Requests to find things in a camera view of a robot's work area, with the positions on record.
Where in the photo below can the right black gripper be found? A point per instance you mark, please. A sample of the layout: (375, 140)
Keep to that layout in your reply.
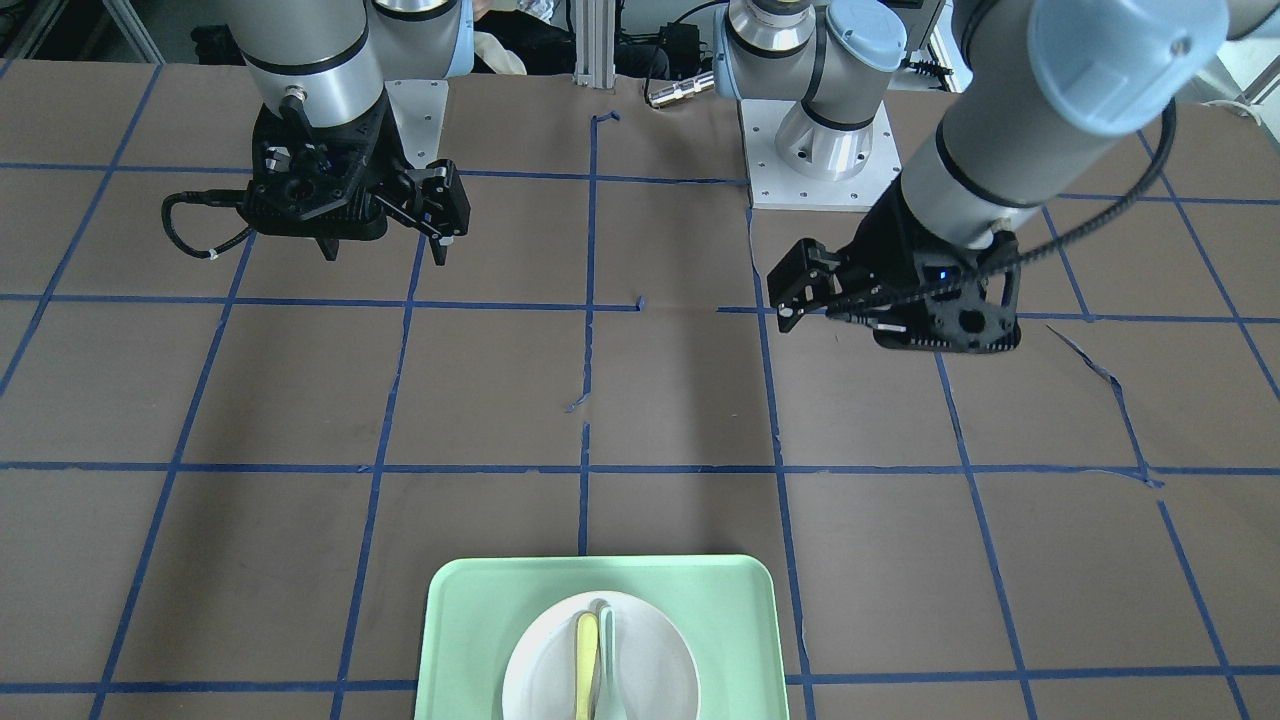
(436, 198)

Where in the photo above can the light green plastic spoon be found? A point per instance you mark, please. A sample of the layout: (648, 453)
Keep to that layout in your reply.
(609, 703)

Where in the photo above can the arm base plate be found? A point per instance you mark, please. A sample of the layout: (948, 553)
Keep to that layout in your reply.
(419, 108)
(796, 164)

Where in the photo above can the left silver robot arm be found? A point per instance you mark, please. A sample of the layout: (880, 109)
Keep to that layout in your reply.
(1055, 85)

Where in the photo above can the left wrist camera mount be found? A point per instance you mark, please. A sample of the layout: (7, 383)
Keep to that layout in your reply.
(971, 319)

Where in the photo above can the yellow plastic fork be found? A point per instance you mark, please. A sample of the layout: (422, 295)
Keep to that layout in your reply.
(586, 638)

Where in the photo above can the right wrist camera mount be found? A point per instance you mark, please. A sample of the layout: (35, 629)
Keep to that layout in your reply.
(273, 200)

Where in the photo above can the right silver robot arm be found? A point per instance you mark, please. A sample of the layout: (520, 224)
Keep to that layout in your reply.
(334, 57)

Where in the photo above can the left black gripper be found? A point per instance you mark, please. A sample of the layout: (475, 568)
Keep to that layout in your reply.
(893, 240)

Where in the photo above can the white round plate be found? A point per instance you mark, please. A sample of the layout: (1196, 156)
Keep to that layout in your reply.
(659, 676)

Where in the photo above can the light green tray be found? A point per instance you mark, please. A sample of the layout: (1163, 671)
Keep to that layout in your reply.
(476, 609)

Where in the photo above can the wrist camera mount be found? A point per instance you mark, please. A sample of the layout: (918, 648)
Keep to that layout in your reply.
(273, 200)
(971, 319)

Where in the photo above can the aluminium frame post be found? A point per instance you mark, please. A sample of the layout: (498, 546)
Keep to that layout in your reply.
(594, 30)

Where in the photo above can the gold cylindrical tool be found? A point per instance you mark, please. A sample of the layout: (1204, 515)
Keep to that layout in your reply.
(680, 91)

